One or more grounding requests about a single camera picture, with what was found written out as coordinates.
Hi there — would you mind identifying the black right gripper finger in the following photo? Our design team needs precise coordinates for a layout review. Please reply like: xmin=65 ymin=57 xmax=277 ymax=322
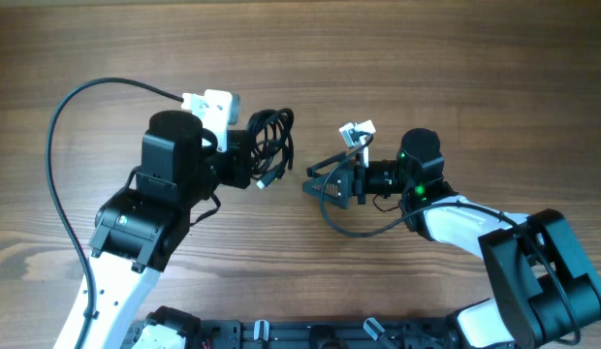
xmin=302 ymin=172 xmax=354 ymax=209
xmin=306 ymin=151 xmax=347 ymax=177

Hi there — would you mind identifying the black usb cable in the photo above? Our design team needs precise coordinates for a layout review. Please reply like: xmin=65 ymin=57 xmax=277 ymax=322
xmin=245 ymin=107 xmax=296 ymax=190

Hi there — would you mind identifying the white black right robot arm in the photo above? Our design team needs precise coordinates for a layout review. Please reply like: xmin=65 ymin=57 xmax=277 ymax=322
xmin=302 ymin=126 xmax=601 ymax=348

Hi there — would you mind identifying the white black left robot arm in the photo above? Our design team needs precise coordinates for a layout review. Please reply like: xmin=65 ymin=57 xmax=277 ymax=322
xmin=55 ymin=111 xmax=255 ymax=348

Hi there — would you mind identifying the black right camera cable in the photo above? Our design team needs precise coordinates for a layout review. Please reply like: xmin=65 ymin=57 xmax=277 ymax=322
xmin=319 ymin=130 xmax=583 ymax=346

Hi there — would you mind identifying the black camera cable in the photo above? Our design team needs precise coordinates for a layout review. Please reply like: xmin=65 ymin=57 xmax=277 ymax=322
xmin=319 ymin=130 xmax=583 ymax=346
xmin=45 ymin=77 xmax=185 ymax=349

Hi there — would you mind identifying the black left camera cable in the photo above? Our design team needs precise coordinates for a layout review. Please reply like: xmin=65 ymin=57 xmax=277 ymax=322
xmin=45 ymin=77 xmax=185 ymax=349

